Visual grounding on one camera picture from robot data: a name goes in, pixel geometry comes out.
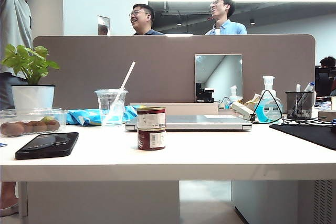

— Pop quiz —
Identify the red tomato can gold lid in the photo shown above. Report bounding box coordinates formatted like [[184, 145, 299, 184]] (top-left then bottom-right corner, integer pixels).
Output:
[[136, 106, 167, 131], [136, 128, 167, 152]]

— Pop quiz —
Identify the beige desk riser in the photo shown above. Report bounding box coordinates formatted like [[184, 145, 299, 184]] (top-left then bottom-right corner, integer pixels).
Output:
[[129, 102, 219, 116]]

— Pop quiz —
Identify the brown desk divider panel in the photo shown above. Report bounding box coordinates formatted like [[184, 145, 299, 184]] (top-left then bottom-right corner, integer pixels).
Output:
[[32, 34, 316, 116]]

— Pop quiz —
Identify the silver laptop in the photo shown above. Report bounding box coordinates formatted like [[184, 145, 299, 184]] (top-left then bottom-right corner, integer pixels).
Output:
[[124, 114, 253, 132]]

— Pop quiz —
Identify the white drinking straw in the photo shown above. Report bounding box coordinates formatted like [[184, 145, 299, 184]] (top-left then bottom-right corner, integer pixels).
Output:
[[101, 61, 137, 126]]

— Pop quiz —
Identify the rectangular mirror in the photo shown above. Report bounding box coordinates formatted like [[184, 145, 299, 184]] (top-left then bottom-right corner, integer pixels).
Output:
[[194, 53, 244, 103]]

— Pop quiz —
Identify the clear plastic cup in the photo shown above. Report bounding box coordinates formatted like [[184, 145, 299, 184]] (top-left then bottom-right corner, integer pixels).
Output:
[[94, 89, 129, 127]]

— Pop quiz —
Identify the grey stapler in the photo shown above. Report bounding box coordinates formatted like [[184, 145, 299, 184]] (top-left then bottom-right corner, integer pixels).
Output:
[[230, 102, 256, 122]]

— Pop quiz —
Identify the man in dark shirt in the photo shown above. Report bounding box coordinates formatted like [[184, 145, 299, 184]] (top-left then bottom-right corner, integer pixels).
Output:
[[129, 3, 165, 36]]

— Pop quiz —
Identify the gold foil wrapper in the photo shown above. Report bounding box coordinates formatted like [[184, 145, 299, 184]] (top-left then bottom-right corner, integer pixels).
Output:
[[242, 93, 264, 107]]

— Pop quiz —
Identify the blue snack bag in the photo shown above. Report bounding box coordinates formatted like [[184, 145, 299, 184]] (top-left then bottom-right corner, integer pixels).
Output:
[[65, 104, 139, 126]]

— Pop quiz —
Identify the man in blue shirt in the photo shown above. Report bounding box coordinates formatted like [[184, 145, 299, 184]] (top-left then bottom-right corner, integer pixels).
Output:
[[204, 0, 248, 36]]

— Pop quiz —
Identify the blue liquid pump bottle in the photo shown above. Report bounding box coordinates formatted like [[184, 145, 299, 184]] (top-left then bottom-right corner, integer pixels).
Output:
[[254, 75, 284, 124]]

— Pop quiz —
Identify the brown kiwi fruit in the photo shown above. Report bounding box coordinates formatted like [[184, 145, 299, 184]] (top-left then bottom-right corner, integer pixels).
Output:
[[46, 120, 60, 132], [15, 121, 36, 134], [30, 120, 48, 133], [1, 121, 26, 137]]

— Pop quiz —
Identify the black smartphone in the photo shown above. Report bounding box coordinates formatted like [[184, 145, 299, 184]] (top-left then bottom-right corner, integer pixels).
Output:
[[14, 132, 80, 161]]

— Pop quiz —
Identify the black mesh pen holder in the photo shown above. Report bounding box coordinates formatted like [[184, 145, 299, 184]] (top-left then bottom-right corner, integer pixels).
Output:
[[285, 90, 316, 120]]

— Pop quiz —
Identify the white plant pot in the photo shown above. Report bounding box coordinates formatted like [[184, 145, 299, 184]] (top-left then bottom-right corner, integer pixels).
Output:
[[10, 84, 56, 112]]

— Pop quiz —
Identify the clear plastic fruit container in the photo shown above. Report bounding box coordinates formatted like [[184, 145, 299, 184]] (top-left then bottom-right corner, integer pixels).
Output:
[[0, 107, 69, 138]]

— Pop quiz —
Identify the blue cap marker pen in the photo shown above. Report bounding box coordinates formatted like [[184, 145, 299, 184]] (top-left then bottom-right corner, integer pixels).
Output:
[[301, 82, 316, 93]]

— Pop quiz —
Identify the green leafy plant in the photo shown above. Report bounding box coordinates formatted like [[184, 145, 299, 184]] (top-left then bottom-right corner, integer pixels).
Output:
[[1, 44, 61, 87]]

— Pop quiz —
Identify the black mouse mat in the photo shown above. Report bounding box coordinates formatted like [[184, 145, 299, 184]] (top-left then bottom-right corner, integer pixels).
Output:
[[269, 124, 336, 152]]

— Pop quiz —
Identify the black computer monitor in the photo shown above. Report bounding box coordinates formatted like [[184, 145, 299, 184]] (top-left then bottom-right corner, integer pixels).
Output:
[[314, 67, 336, 98]]

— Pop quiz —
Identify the man in grey t-shirt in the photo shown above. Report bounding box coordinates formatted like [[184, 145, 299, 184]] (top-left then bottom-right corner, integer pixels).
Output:
[[0, 0, 40, 217]]

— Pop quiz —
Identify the small wall picture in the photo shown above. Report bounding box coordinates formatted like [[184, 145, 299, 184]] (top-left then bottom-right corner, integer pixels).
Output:
[[97, 15, 111, 37]]

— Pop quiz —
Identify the black desk cable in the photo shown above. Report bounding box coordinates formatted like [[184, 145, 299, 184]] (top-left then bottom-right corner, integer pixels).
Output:
[[250, 89, 336, 126]]

